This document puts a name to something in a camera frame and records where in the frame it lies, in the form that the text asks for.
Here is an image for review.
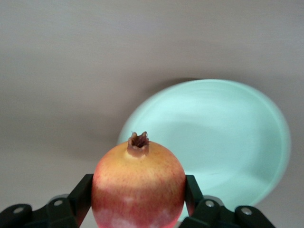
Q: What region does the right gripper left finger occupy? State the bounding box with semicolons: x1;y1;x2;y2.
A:
0;174;94;228

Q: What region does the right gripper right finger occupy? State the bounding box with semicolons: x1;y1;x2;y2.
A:
177;174;276;228

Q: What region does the red yellow pomegranate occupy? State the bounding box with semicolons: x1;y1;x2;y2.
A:
91;131;186;228

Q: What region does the light green round plate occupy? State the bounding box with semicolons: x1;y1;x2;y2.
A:
117;79;292;208

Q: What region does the brown table cloth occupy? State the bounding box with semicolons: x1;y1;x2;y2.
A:
0;0;304;228

